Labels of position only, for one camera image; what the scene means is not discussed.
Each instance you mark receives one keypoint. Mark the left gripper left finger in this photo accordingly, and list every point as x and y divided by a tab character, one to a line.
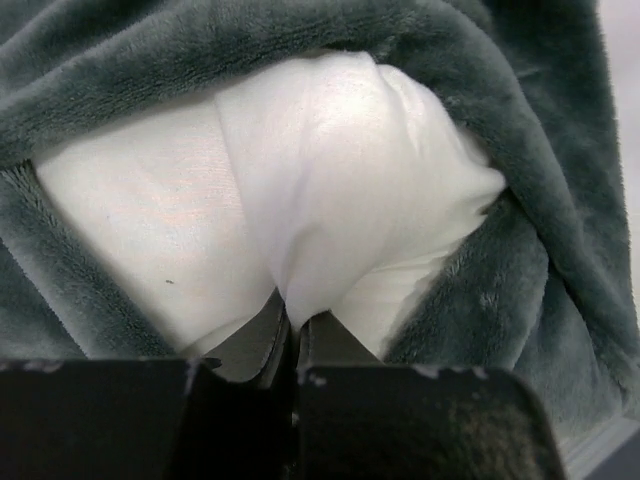
254	355

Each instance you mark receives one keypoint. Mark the white pillow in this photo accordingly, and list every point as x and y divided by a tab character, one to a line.
337	182

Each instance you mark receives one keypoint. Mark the zebra and green pillowcase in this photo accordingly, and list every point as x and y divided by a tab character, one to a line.
542	287

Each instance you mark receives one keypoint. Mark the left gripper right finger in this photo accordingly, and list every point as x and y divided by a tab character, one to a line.
328	350

